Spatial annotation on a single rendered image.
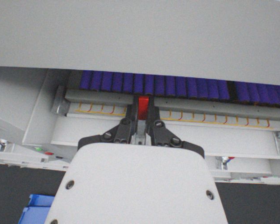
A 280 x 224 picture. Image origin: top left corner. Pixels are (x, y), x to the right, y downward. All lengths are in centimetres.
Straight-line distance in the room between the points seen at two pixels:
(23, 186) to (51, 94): 122
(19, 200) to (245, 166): 144
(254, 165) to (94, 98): 53
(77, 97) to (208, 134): 24
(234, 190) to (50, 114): 134
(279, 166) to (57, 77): 64
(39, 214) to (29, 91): 102
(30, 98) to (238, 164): 55
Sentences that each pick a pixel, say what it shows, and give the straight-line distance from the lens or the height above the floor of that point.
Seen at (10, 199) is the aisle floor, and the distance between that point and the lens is 145.
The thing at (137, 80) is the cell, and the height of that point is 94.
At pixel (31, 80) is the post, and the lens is 22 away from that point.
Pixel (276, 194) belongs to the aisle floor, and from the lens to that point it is 161.
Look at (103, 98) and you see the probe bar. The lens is 20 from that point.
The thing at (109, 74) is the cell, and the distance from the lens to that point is 23.
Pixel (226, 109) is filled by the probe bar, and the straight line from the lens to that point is 24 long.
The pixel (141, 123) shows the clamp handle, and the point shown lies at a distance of 16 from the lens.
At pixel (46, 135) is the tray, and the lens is 24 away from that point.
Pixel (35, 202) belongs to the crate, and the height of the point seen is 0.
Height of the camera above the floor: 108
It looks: 56 degrees down
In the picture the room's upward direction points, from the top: 4 degrees clockwise
